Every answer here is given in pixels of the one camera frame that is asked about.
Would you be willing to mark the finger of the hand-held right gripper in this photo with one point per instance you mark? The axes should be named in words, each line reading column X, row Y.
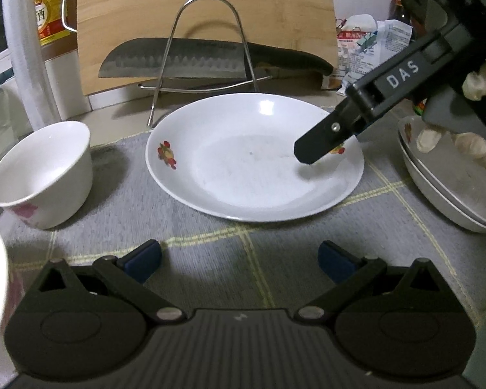
column 320, row 142

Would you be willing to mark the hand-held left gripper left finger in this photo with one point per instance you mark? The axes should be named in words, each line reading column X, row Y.
column 139, row 261

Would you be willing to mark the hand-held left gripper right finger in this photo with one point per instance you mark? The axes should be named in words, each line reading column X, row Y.
column 336, row 263

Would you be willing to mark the person's right hand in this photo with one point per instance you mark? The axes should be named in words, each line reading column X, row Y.
column 474, row 146

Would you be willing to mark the dark soy sauce bottle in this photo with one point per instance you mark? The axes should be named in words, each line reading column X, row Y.
column 399, row 12

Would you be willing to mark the white printed food bag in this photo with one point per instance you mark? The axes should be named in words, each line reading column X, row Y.
column 393, row 44

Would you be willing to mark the grey checked dish mat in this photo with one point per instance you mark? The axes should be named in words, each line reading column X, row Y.
column 226, row 251

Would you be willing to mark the red and white food bag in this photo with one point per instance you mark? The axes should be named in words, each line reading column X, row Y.
column 348, row 52

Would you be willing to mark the bamboo cutting board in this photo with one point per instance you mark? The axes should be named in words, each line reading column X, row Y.
column 145, row 8

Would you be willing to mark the brown cooking wine bottle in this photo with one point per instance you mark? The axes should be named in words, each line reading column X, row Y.
column 52, row 20

